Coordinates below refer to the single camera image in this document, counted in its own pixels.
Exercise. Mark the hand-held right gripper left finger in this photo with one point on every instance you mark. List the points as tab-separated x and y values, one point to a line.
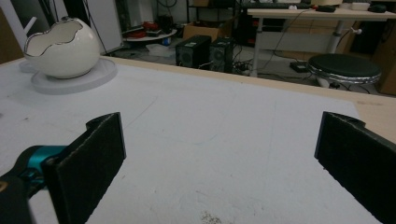
84	168

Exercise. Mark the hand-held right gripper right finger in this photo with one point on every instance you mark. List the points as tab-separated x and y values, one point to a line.
358	165

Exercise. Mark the white egg-shaped ceramic bowl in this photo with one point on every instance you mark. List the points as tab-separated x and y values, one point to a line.
68	56

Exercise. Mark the black round stool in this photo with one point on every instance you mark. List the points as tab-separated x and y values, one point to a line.
344	67

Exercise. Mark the large cardboard box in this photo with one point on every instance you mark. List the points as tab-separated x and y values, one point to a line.
386	62

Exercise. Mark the black flat box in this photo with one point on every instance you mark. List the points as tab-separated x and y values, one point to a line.
299	67

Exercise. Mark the white table mat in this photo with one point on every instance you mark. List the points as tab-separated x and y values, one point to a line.
199	124

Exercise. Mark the clear plastic bag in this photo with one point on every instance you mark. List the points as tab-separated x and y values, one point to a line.
160	49

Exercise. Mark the white panel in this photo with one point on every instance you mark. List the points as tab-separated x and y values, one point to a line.
102	25

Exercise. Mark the white round platform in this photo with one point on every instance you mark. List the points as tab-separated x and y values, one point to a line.
155	36

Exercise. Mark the blue tape roll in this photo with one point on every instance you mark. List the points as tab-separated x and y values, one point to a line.
166	40

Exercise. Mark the black computer tower with sticker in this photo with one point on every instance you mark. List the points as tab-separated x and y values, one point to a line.
191	53

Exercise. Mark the light wooden desk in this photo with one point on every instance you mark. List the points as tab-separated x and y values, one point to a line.
311	14

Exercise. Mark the black keyboard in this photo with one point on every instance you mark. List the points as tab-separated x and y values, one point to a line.
274	5

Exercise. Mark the small cardboard box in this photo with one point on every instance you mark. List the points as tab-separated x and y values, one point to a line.
202	31

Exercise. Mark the white round base plate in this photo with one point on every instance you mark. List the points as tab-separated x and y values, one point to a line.
93	81

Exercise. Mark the white upright post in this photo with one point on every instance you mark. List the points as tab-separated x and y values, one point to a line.
12	21

